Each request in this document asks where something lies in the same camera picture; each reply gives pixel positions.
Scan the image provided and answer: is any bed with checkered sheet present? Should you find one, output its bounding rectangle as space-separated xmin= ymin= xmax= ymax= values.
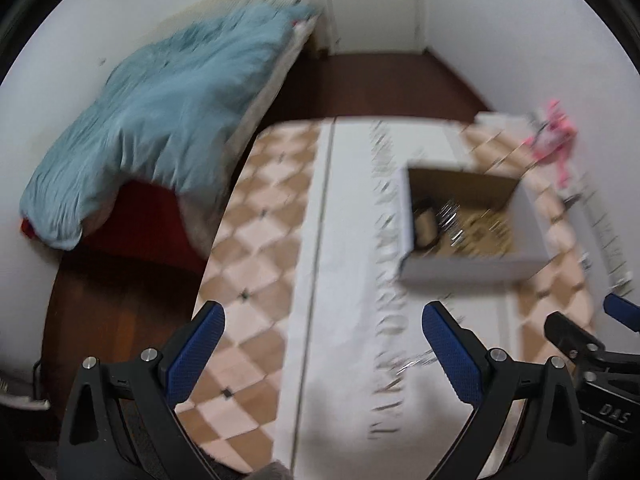
xmin=20 ymin=0 xmax=323 ymax=261

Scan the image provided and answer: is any white power strip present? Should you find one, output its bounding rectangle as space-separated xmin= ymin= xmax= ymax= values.
xmin=582 ymin=180 xmax=635 ymax=291

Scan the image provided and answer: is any light blue blanket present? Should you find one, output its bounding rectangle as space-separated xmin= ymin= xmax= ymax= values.
xmin=20 ymin=2 xmax=321 ymax=252

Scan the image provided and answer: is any checkered tablecloth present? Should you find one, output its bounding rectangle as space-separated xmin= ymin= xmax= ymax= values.
xmin=175 ymin=116 xmax=601 ymax=480

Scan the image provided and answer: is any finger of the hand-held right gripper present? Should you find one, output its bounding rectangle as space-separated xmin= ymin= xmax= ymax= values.
xmin=544 ymin=311 xmax=607 ymax=361
xmin=602 ymin=292 xmax=640 ymax=333

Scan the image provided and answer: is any black wristband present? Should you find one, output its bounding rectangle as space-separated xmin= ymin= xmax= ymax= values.
xmin=412 ymin=200 xmax=442 ymax=252

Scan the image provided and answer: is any white door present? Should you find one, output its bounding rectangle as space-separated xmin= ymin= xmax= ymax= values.
xmin=320 ymin=0 xmax=426 ymax=56

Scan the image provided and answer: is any white cardboard box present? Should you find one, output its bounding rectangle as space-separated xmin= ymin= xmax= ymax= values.
xmin=397 ymin=162 xmax=551 ymax=283

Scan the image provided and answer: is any dark fleece garment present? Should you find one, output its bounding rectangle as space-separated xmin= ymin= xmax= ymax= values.
xmin=252 ymin=460 xmax=293 ymax=480

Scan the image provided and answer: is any pink plush toy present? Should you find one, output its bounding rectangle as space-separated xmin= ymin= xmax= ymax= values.
xmin=525 ymin=100 xmax=580 ymax=186

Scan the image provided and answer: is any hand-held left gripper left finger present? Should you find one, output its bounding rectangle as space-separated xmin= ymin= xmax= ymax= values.
xmin=58 ymin=301 xmax=226 ymax=480

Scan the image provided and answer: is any grey metal frame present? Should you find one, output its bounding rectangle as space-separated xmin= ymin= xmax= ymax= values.
xmin=0 ymin=357 xmax=52 ymax=411

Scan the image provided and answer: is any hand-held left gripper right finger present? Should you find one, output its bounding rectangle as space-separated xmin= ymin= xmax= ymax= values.
xmin=421 ymin=301 xmax=587 ymax=480

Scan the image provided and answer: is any thin silver chain bracelet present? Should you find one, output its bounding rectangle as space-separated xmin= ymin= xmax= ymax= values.
xmin=397 ymin=350 xmax=437 ymax=376

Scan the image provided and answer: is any wooden bead bracelet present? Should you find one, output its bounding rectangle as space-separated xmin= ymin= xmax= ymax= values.
xmin=460 ymin=210 xmax=516 ymax=257

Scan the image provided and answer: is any thick silver chain bracelet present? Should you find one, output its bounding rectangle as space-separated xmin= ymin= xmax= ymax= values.
xmin=437 ymin=199 xmax=466 ymax=233

